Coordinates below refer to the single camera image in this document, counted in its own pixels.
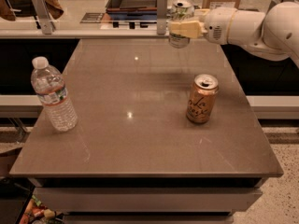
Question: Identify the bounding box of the colourful snack bag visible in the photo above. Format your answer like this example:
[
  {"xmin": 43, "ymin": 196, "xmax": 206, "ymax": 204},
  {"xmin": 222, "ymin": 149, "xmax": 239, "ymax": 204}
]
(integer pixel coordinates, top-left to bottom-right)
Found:
[{"xmin": 18, "ymin": 195, "xmax": 64, "ymax": 224}]

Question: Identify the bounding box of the brown jacket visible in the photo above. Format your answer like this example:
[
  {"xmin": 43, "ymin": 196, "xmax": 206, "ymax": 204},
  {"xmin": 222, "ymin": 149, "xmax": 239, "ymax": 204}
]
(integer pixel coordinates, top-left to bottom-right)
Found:
[{"xmin": 0, "ymin": 0, "xmax": 64, "ymax": 21}]

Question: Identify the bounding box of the green white 7up can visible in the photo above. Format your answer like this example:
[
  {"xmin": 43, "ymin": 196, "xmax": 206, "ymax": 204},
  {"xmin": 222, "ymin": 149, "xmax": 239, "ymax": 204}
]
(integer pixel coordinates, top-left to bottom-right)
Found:
[{"xmin": 167, "ymin": 0, "xmax": 194, "ymax": 49}]

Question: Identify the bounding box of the grey table drawer base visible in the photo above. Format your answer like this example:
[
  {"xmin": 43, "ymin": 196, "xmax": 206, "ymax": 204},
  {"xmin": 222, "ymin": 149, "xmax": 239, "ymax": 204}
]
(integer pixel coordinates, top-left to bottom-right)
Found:
[{"xmin": 34, "ymin": 187, "xmax": 263, "ymax": 224}]

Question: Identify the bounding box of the left metal glass bracket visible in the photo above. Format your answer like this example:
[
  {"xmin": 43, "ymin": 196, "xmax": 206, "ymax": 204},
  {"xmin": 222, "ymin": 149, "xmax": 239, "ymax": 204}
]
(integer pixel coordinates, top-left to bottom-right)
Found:
[{"xmin": 31, "ymin": 0, "xmax": 55, "ymax": 35}]

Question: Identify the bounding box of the clear plastic water bottle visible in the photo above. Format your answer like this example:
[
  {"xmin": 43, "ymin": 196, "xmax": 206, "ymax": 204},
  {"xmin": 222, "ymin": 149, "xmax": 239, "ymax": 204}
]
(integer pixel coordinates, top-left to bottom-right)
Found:
[{"xmin": 31, "ymin": 56, "xmax": 78, "ymax": 132}]

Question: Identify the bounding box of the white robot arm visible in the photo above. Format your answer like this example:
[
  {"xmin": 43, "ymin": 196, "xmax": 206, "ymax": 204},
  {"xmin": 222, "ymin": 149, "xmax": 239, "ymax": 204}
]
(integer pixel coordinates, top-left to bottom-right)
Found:
[{"xmin": 168, "ymin": 2, "xmax": 299, "ymax": 67}]

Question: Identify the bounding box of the orange LaCroix can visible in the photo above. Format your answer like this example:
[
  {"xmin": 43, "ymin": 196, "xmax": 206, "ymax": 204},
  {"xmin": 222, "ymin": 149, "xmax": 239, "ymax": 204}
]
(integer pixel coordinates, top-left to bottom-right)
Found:
[{"xmin": 186, "ymin": 74, "xmax": 219, "ymax": 123}]

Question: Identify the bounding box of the middle metal glass bracket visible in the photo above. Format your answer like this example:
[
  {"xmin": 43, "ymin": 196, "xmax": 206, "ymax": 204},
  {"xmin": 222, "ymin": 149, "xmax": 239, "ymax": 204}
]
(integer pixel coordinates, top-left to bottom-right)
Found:
[{"xmin": 157, "ymin": 0, "xmax": 167, "ymax": 35}]

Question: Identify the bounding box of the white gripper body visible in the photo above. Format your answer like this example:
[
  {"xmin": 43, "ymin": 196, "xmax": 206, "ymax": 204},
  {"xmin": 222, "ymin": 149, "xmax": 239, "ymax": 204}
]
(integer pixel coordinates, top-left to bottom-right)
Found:
[{"xmin": 204, "ymin": 7, "xmax": 237, "ymax": 45}]

